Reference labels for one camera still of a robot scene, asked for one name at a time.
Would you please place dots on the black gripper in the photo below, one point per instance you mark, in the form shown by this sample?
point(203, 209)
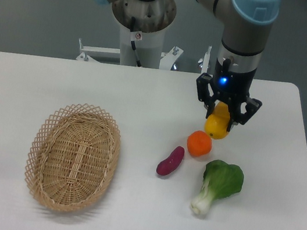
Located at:
point(230, 84)

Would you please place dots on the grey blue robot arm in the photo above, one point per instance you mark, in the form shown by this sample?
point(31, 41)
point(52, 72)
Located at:
point(247, 24)

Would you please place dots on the orange tangerine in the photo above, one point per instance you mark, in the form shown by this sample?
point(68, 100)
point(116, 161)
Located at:
point(199, 143)

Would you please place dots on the green bok choy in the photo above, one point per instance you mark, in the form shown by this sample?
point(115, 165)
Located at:
point(220, 180)

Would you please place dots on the purple sweet potato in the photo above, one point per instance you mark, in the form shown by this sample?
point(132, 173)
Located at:
point(171, 163)

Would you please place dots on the woven wicker basket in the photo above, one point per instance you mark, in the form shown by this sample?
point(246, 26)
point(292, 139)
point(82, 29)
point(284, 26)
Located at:
point(73, 158)

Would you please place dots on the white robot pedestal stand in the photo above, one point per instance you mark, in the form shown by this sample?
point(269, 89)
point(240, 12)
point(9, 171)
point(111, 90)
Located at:
point(142, 27)

